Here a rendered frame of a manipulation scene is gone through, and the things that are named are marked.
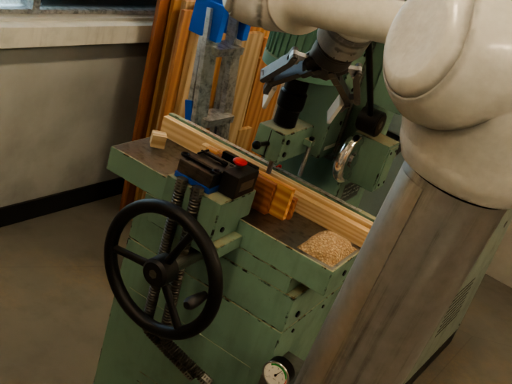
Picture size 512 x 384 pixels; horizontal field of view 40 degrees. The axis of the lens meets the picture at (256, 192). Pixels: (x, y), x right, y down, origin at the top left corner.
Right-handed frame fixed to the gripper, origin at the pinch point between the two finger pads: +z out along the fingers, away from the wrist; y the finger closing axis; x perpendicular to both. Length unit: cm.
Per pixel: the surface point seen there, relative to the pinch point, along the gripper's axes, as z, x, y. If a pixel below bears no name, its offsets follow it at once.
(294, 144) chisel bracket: 17.4, 3.0, 5.3
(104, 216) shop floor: 182, 56, -27
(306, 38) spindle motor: -6.3, 12.2, -1.1
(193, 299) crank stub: 12.6, -38.3, -14.4
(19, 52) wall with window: 107, 77, -69
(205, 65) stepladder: 75, 65, -8
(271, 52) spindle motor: 0.7, 12.5, -6.1
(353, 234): 18.2, -15.8, 20.0
